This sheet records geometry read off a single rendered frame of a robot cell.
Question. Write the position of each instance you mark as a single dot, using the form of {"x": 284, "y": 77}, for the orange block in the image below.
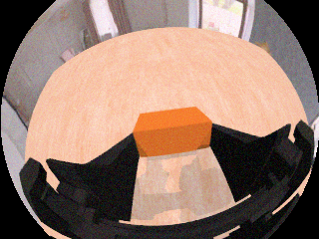
{"x": 172, "y": 131}

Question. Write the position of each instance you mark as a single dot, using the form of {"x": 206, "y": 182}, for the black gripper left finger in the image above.
{"x": 111, "y": 177}

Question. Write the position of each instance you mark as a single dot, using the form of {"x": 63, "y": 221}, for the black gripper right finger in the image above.
{"x": 243, "y": 156}

